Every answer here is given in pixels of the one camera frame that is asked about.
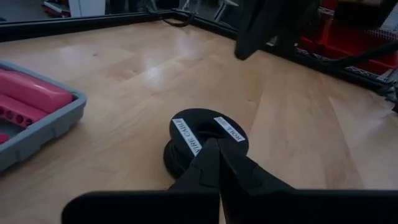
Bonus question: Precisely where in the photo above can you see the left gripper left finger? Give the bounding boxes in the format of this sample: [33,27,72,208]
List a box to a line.
[62,138,221,224]

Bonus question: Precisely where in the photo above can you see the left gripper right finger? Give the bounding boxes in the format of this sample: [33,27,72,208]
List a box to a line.
[218,139,398,224]

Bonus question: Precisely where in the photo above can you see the black plastic cord spool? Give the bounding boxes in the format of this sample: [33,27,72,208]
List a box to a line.
[163,108,249,180]

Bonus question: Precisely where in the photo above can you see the grey plastic tool case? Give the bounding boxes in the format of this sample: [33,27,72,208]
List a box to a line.
[0,60,88,174]

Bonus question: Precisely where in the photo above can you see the red storage bin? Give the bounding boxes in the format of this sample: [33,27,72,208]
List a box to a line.
[300,18,398,75]

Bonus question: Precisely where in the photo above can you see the pink bit holder set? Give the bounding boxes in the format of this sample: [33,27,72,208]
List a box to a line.
[0,94,48,129]

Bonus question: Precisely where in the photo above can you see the white trash can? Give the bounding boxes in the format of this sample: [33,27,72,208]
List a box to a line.
[68,0,106,18]

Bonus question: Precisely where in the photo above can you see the flat red white boxes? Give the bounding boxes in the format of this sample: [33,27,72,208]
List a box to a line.
[43,0,71,18]

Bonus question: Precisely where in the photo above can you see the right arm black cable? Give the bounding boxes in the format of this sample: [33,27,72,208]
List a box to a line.
[320,40,398,72]

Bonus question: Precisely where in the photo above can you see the short black cable loop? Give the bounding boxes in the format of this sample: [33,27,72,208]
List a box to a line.
[161,12,196,28]

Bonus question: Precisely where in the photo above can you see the red handled screwdriver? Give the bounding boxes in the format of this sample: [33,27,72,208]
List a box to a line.
[0,68,74,114]

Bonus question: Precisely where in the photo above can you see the white metal chair frame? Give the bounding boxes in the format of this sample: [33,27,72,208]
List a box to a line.
[214,0,239,22]

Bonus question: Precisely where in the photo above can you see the black aluminium table frame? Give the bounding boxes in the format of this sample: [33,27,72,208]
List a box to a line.
[0,8,398,94]

